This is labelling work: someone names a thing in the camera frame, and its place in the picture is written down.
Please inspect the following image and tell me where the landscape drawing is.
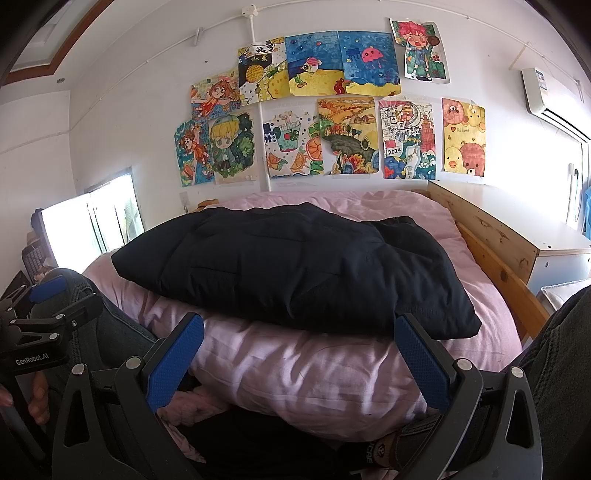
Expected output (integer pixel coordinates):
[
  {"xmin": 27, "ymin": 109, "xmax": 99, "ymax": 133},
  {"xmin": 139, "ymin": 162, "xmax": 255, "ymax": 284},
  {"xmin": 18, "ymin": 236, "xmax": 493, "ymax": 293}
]
[{"xmin": 317, "ymin": 96, "xmax": 380, "ymax": 176}]

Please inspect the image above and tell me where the drinks and fruit drawing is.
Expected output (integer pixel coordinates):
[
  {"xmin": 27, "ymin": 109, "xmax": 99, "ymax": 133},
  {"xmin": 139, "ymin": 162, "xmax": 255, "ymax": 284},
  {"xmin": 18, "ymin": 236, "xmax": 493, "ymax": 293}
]
[{"xmin": 262, "ymin": 107, "xmax": 324, "ymax": 178}]

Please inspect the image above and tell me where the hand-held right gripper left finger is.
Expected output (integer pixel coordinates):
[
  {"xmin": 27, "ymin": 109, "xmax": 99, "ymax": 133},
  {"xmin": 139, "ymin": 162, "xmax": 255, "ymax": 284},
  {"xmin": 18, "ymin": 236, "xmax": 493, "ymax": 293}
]
[{"xmin": 52, "ymin": 312, "xmax": 206, "ymax": 480}]

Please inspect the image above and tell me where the bright window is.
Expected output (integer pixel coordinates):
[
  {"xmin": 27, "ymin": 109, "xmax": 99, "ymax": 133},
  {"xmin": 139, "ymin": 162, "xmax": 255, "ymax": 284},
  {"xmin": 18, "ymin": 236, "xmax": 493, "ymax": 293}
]
[{"xmin": 41, "ymin": 167, "xmax": 146, "ymax": 261}]

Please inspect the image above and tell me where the white air conditioner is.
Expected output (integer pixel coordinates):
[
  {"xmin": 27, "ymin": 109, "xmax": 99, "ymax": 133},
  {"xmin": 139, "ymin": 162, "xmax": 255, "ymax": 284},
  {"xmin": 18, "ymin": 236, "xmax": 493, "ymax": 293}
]
[{"xmin": 522, "ymin": 68, "xmax": 591, "ymax": 141}]

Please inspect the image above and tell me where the pink jellyfish drawing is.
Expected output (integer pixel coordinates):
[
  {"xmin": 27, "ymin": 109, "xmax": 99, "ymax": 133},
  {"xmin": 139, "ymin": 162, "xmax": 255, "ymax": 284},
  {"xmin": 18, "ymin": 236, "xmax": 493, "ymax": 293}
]
[{"xmin": 338, "ymin": 30, "xmax": 402, "ymax": 96}]

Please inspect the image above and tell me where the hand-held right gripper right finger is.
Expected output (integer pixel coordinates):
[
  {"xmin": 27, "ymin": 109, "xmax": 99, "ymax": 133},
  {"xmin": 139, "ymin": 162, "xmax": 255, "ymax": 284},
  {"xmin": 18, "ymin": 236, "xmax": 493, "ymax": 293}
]
[{"xmin": 394, "ymin": 313, "xmax": 543, "ymax": 480}]

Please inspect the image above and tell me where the wood trimmed ceiling hatch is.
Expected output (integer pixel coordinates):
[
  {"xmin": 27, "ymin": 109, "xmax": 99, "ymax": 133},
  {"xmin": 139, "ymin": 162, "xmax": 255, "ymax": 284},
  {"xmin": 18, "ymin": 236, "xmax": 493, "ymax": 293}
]
[{"xmin": 4, "ymin": 0, "xmax": 116, "ymax": 86}]

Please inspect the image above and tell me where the bears and chick drawing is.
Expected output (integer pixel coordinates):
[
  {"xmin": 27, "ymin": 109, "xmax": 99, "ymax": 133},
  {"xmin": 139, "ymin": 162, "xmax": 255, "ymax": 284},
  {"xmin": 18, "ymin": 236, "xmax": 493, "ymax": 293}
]
[{"xmin": 442, "ymin": 97, "xmax": 486, "ymax": 177}]

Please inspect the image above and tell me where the person's right leg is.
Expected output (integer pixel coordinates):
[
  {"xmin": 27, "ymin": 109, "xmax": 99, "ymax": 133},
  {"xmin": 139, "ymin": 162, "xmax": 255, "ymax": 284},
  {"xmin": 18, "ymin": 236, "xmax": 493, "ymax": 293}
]
[{"xmin": 383, "ymin": 286, "xmax": 591, "ymax": 480}]

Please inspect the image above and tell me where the pineapple drawing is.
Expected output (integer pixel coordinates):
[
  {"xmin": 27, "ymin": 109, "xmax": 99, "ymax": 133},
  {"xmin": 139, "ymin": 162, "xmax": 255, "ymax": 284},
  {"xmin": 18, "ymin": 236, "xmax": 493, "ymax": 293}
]
[{"xmin": 238, "ymin": 38, "xmax": 291, "ymax": 107}]

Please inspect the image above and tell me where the red haired boy drawing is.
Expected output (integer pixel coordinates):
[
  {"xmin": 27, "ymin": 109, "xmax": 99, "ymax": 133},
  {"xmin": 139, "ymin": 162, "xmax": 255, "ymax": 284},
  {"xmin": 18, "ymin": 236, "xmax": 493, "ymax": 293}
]
[{"xmin": 390, "ymin": 17, "xmax": 451, "ymax": 85}]

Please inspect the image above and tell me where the white wall cord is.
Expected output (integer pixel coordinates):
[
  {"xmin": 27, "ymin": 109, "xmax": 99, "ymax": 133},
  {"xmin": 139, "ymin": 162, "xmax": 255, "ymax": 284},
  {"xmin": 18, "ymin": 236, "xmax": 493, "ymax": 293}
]
[{"xmin": 567, "ymin": 161, "xmax": 583, "ymax": 220}]

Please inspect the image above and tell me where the city tower drawing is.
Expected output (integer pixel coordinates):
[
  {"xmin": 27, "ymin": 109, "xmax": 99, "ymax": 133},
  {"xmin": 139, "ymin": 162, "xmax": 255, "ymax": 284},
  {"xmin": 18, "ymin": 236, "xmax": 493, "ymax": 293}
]
[{"xmin": 379, "ymin": 97, "xmax": 437, "ymax": 181}]

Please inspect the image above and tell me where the white wall pipe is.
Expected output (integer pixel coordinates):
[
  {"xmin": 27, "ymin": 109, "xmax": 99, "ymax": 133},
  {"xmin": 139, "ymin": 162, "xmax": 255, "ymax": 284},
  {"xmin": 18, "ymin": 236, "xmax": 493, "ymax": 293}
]
[{"xmin": 242, "ymin": 4, "xmax": 273, "ymax": 192}]

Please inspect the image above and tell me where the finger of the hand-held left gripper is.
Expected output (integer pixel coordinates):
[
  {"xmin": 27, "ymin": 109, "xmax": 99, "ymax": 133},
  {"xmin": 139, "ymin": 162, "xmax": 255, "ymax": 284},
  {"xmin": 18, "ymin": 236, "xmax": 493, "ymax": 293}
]
[
  {"xmin": 0, "ymin": 268, "xmax": 71, "ymax": 319},
  {"xmin": 9, "ymin": 295, "xmax": 105, "ymax": 344}
]

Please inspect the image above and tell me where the pink blanket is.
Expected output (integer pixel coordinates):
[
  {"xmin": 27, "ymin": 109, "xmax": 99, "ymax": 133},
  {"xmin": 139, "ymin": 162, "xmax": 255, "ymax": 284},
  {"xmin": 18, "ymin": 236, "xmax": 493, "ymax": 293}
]
[{"xmin": 82, "ymin": 189, "xmax": 522, "ymax": 444}]

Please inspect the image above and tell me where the person's left hand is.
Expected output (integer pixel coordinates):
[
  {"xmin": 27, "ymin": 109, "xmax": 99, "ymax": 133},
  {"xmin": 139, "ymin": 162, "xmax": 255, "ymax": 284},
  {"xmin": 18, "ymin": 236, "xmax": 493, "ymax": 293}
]
[{"xmin": 0, "ymin": 370, "xmax": 51, "ymax": 426}]

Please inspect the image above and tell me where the white bedding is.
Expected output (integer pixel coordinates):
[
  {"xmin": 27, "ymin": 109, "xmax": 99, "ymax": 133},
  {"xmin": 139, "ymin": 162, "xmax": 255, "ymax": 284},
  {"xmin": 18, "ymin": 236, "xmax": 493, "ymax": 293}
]
[{"xmin": 538, "ymin": 279, "xmax": 591, "ymax": 315}]

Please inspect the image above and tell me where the black padded jacket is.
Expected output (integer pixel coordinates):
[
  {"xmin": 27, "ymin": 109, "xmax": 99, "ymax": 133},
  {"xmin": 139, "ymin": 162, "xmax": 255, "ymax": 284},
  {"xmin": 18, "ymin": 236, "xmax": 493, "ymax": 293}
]
[{"xmin": 111, "ymin": 203, "xmax": 482, "ymax": 341}]

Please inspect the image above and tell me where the orange haired girl drawing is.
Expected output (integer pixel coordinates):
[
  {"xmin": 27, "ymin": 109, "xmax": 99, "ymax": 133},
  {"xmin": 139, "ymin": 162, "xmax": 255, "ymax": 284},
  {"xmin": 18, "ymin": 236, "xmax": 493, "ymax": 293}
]
[{"xmin": 191, "ymin": 69, "xmax": 243, "ymax": 120}]

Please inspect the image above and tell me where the person's black shoe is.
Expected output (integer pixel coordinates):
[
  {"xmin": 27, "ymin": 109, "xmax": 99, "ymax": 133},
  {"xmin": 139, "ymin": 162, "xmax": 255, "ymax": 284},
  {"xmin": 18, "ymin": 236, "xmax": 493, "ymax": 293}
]
[{"xmin": 339, "ymin": 431, "xmax": 402, "ymax": 474}]

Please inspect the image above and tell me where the blonde child drawing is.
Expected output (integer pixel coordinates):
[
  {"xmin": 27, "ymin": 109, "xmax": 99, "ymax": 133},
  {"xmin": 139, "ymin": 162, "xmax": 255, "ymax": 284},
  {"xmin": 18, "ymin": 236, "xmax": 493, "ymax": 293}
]
[{"xmin": 208, "ymin": 111, "xmax": 256, "ymax": 184}]

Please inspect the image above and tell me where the computer keyboard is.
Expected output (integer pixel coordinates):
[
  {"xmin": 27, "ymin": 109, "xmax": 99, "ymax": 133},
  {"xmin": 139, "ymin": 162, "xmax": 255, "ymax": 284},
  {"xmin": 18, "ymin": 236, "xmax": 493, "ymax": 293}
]
[{"xmin": 22, "ymin": 244, "xmax": 47, "ymax": 283}]

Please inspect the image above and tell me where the white top wooden cabinet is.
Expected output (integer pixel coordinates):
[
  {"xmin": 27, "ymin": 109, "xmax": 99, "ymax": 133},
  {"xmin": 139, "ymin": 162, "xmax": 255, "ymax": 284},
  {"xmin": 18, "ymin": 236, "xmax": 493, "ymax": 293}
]
[{"xmin": 427, "ymin": 180, "xmax": 591, "ymax": 296}]

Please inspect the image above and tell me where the swimming girl drawing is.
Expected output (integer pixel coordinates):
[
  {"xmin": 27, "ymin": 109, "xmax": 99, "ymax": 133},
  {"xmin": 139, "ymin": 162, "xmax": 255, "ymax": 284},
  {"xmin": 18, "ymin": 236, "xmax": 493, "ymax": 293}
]
[{"xmin": 174, "ymin": 119, "xmax": 214, "ymax": 188}]

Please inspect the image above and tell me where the fish and beach drawing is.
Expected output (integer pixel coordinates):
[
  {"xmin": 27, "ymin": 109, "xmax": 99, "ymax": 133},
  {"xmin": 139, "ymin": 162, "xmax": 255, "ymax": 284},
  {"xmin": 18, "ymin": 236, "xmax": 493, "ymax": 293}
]
[{"xmin": 284, "ymin": 31, "xmax": 345, "ymax": 97}]

